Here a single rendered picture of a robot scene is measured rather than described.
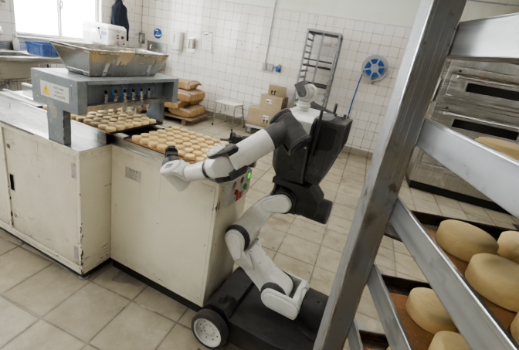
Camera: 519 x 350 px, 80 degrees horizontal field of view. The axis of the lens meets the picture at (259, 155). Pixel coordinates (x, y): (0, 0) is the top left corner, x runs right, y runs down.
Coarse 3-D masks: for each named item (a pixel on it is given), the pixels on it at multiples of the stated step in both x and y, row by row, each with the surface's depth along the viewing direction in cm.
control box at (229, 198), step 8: (248, 168) 167; (240, 176) 156; (232, 184) 149; (240, 184) 158; (248, 184) 169; (224, 192) 150; (232, 192) 152; (240, 192) 161; (224, 200) 151; (232, 200) 155
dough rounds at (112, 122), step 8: (88, 112) 188; (96, 112) 188; (112, 112) 197; (120, 112) 200; (128, 112) 202; (80, 120) 172; (88, 120) 172; (96, 120) 176; (104, 120) 177; (112, 120) 179; (120, 120) 185; (128, 120) 185; (136, 120) 188; (144, 120) 194; (152, 120) 193; (104, 128) 167; (112, 128) 165; (120, 128) 170
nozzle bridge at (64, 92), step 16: (32, 80) 152; (48, 80) 147; (64, 80) 143; (80, 80) 142; (96, 80) 148; (112, 80) 156; (128, 80) 165; (144, 80) 176; (160, 80) 187; (176, 80) 201; (32, 96) 155; (48, 96) 150; (64, 96) 145; (80, 96) 143; (96, 96) 160; (144, 96) 191; (160, 96) 203; (176, 96) 205; (48, 112) 153; (64, 112) 149; (80, 112) 145; (160, 112) 211; (48, 128) 156; (64, 128) 151; (64, 144) 154
